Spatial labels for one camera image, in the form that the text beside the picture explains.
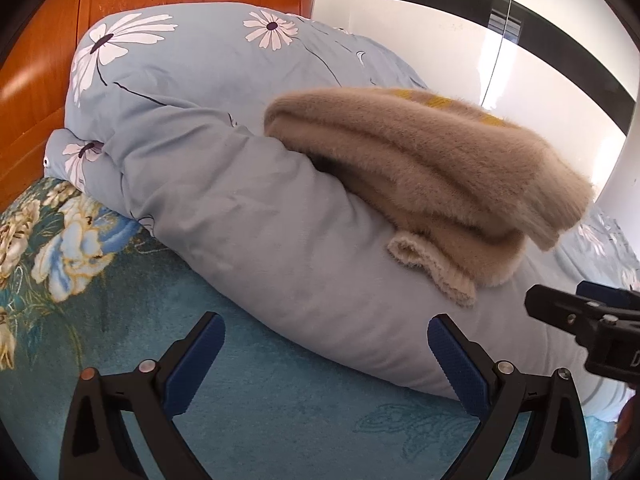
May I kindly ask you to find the beige fuzzy knit sweater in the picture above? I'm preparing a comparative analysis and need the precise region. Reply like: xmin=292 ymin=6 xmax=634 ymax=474
xmin=264 ymin=88 xmax=593 ymax=308

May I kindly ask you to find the right hand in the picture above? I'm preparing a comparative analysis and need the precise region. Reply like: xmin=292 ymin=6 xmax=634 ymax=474
xmin=608 ymin=394 xmax=638 ymax=474

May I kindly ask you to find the teal floral bed sheet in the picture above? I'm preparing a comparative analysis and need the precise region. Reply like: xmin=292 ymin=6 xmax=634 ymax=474
xmin=1 ymin=179 xmax=636 ymax=479

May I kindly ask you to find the white black-striped wardrobe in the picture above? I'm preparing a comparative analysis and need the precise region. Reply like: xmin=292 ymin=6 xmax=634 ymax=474
xmin=312 ymin=0 xmax=639 ymax=232

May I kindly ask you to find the light blue floral duvet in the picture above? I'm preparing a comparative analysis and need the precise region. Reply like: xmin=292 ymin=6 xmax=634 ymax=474
xmin=44 ymin=2 xmax=631 ymax=421

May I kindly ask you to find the orange wooden headboard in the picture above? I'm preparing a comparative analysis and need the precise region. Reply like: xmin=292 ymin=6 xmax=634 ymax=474
xmin=1 ymin=0 xmax=312 ymax=207

